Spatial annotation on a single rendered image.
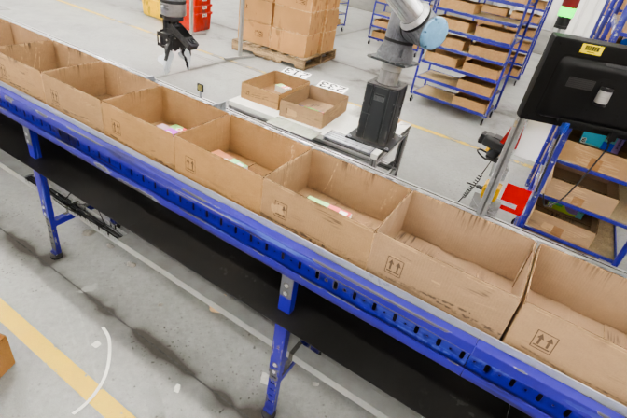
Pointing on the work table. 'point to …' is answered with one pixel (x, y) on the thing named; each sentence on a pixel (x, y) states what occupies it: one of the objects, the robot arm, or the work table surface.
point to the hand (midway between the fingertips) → (178, 71)
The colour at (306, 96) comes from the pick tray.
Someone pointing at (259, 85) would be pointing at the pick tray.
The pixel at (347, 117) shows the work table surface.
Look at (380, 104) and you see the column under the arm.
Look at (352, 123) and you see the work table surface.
